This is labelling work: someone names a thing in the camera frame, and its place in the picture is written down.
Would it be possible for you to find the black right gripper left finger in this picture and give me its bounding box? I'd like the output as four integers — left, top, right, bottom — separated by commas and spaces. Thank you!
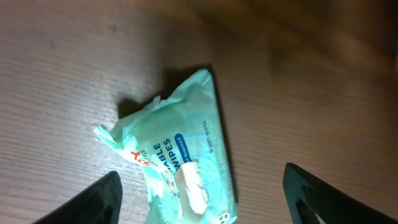
34, 171, 123, 224

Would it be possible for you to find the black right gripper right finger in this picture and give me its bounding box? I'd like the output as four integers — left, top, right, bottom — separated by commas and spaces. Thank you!
283, 162, 397, 224

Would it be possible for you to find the teal snack packet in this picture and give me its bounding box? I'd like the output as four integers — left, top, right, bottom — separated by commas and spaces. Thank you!
95, 69, 238, 224

